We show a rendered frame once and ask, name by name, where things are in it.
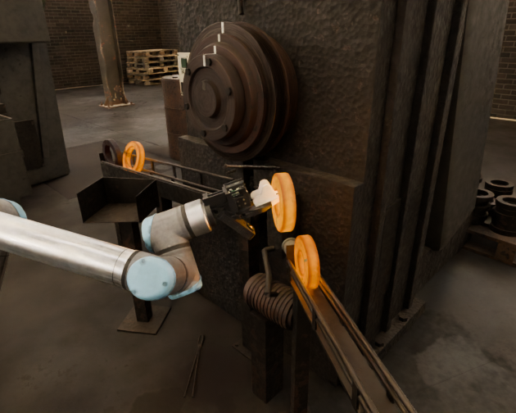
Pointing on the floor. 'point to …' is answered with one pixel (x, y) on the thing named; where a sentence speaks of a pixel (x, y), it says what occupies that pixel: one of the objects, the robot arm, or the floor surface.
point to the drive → (464, 136)
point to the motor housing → (268, 333)
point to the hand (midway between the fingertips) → (282, 195)
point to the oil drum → (174, 113)
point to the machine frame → (343, 151)
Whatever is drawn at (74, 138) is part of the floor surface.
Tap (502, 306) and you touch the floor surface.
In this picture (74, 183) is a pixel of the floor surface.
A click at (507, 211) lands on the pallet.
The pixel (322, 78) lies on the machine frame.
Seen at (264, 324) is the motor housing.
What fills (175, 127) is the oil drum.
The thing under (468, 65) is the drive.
